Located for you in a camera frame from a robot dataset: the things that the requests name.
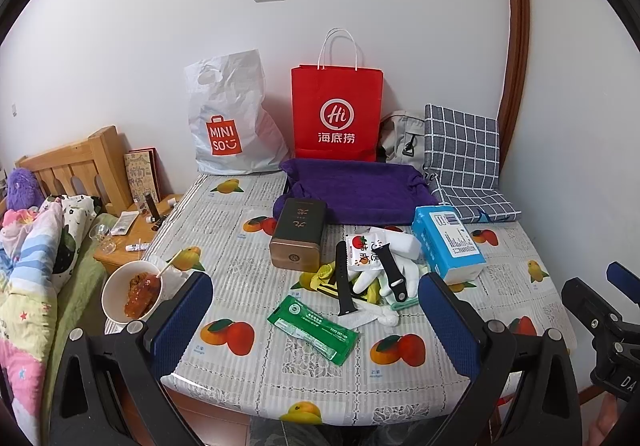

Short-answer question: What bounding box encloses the wooden bedside table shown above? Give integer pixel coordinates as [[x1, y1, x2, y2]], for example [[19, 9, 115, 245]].
[[93, 214, 160, 275]]

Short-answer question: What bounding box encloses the wooden door frame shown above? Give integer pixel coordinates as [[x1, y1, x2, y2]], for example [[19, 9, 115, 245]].
[[498, 0, 530, 166]]

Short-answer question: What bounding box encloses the white tissue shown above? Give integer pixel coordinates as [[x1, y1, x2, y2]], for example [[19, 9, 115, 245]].
[[337, 299, 399, 330]]

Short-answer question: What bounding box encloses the person right hand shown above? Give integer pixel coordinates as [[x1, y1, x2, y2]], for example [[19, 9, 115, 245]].
[[584, 393, 618, 446]]

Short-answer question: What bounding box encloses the patterned notebook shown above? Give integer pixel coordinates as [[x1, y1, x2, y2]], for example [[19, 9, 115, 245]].
[[124, 148, 162, 212]]

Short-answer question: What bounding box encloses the white bowl with food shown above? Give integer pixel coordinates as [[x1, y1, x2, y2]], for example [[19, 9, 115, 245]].
[[101, 261, 165, 325]]

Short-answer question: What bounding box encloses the fruit print tablecloth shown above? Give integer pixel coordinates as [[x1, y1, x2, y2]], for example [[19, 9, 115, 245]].
[[102, 169, 580, 427]]

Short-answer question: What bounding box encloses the yellow pouch with black strap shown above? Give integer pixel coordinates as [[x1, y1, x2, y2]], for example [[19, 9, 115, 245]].
[[291, 262, 381, 305]]

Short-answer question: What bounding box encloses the beige canvas bag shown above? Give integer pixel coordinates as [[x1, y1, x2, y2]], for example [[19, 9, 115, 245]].
[[376, 111, 424, 173]]

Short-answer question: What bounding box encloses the orange print snack packet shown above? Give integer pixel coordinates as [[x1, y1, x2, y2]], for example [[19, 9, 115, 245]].
[[346, 232, 383, 280]]

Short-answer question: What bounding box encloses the purple plush toy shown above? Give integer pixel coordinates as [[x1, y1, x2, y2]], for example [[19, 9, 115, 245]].
[[6, 167, 44, 211]]

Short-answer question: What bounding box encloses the dark green wooden box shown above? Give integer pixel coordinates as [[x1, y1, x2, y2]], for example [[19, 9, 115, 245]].
[[269, 198, 326, 273]]

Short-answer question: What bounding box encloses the red paper shopping bag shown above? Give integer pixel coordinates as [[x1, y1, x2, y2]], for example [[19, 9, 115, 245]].
[[291, 28, 384, 162]]

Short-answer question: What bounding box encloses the white cotton glove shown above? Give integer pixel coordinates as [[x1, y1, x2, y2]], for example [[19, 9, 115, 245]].
[[352, 254, 430, 314]]

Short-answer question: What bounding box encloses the white tube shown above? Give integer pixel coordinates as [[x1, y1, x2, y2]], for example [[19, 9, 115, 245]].
[[110, 211, 139, 236]]

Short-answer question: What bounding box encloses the purple fabric storage basket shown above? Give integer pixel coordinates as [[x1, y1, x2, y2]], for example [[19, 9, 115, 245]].
[[272, 159, 438, 226]]

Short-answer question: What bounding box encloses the colourful bedding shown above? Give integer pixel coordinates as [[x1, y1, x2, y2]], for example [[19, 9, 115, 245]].
[[1, 195, 101, 445]]

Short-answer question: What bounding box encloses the grey plaid cushion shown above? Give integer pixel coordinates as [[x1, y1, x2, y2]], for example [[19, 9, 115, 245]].
[[423, 103, 521, 224]]

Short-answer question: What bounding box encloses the blue tissue pack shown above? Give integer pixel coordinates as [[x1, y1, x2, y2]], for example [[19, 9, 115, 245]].
[[411, 205, 486, 285]]

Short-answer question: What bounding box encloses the green sachet packet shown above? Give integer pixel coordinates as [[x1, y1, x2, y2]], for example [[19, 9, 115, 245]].
[[267, 295, 359, 366]]

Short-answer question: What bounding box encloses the white Miniso plastic bag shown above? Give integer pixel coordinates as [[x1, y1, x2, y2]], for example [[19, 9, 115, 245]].
[[184, 49, 288, 176]]

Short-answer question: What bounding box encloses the black cylinder on nightstand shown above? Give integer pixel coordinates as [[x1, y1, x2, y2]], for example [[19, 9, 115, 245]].
[[144, 193, 162, 225]]

